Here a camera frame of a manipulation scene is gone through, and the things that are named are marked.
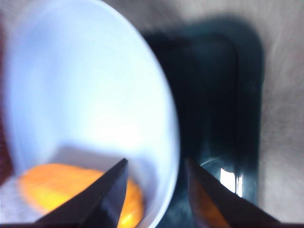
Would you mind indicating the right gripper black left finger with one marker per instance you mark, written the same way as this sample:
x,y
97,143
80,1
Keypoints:
x,y
95,204

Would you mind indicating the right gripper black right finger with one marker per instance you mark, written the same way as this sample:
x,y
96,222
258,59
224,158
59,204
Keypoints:
x,y
213,202

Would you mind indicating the yellow orange corn cob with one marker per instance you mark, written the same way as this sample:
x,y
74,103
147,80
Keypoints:
x,y
59,183

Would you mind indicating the blue round plate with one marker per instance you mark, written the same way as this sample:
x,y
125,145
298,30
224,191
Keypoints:
x,y
83,83

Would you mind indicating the black rectangular tray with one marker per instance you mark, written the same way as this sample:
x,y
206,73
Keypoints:
x,y
213,95

